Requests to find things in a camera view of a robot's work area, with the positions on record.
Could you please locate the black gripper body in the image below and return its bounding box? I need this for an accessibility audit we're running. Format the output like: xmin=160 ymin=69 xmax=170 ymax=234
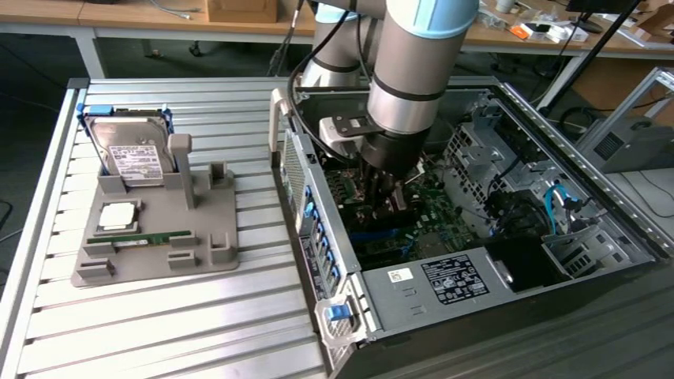
xmin=361 ymin=129 xmax=431 ymax=178

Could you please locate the graphics card with metal bracket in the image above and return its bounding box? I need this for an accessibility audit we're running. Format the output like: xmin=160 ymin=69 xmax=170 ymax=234
xmin=339 ymin=195 xmax=422 ymax=235

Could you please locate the green motherboard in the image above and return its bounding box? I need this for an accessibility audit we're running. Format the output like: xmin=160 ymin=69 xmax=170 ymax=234
xmin=323 ymin=157 xmax=478 ymax=270

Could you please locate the blue expansion slot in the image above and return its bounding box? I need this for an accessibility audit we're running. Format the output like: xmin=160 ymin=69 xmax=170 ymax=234
xmin=350 ymin=227 xmax=402 ymax=242

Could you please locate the silver chipset heatsink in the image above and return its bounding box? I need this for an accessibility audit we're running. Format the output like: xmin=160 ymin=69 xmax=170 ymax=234
xmin=417 ymin=232 xmax=450 ymax=256

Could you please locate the open black PC case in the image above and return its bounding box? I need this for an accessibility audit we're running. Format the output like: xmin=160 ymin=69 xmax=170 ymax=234
xmin=267 ymin=77 xmax=674 ymax=379

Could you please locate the silver perforated drive cage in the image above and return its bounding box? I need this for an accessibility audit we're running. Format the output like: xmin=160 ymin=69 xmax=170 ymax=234
xmin=443 ymin=118 xmax=537 ymax=194

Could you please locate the grey power supply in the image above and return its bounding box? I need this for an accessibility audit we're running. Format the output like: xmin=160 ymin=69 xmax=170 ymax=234
xmin=359 ymin=246 xmax=517 ymax=333

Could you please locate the blue case latch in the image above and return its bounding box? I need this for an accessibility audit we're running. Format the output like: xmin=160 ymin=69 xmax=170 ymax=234
xmin=322 ymin=302 xmax=353 ymax=321

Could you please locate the grey metal disk bay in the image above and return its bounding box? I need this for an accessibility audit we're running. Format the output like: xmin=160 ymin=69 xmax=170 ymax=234
xmin=541 ymin=227 xmax=637 ymax=282

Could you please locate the green RAM stick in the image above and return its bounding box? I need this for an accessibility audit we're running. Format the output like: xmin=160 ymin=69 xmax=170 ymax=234
xmin=87 ymin=230 xmax=192 ymax=246

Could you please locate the black tripod pole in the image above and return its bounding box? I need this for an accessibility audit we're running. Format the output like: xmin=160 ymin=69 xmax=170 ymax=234
xmin=536 ymin=0 xmax=645 ymax=116

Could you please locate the grey plastic parts rack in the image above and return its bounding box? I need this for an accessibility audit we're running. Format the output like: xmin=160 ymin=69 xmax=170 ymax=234
xmin=71 ymin=133 xmax=242 ymax=288

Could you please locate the white small box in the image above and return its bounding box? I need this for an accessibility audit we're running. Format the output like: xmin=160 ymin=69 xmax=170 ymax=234
xmin=545 ymin=24 xmax=590 ymax=43

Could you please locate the grey computer tower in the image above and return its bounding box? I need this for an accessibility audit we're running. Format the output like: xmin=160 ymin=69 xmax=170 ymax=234
xmin=576 ymin=116 xmax=674 ymax=174

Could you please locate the brown cardboard box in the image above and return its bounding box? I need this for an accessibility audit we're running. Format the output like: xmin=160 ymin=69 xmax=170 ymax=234
xmin=205 ymin=0 xmax=279 ymax=23

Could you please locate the silver hard disk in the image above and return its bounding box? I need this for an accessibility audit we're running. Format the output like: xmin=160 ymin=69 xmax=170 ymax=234
xmin=86 ymin=116 xmax=176 ymax=189

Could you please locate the silver CPU chip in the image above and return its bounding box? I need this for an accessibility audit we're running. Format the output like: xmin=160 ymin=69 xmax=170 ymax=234
xmin=98 ymin=204 xmax=140 ymax=231

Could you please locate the black monitor with stand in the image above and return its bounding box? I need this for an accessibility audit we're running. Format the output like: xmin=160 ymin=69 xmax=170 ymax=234
xmin=566 ymin=0 xmax=642 ymax=33

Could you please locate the blue disk caddy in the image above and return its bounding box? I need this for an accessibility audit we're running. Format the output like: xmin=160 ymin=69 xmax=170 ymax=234
xmin=75 ymin=103 xmax=176 ymax=177

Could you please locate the brown cardboard piece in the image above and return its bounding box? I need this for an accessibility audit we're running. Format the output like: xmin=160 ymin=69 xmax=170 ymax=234
xmin=636 ymin=3 xmax=674 ymax=43

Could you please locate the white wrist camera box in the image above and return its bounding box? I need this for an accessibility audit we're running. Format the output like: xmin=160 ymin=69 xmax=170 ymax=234
xmin=318 ymin=115 xmax=382 ymax=159

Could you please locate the black wire bundle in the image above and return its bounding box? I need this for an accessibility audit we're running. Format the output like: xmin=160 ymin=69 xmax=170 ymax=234
xmin=482 ymin=189 xmax=552 ymax=240

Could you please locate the black camera cable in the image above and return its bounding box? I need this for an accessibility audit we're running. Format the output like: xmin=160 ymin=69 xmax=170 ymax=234
xmin=287 ymin=0 xmax=378 ymax=165

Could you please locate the blue disk wire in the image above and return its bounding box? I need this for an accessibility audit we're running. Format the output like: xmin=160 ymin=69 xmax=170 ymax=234
xmin=544 ymin=183 xmax=576 ymax=238

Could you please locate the black hanging cable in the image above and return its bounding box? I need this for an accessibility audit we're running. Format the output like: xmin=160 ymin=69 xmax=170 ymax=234
xmin=267 ymin=0 xmax=307 ymax=78

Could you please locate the aluminium profile frame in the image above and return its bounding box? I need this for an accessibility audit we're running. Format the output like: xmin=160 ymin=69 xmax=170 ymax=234
xmin=605 ymin=66 xmax=674 ymax=131

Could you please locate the grey cable with plug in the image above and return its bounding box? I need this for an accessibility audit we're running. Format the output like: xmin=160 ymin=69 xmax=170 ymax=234
xmin=148 ymin=0 xmax=206 ymax=20

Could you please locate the wooden desk white frame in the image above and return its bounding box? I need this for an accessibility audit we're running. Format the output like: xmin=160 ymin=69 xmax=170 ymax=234
xmin=0 ymin=0 xmax=318 ymax=79
xmin=461 ymin=0 xmax=674 ymax=115

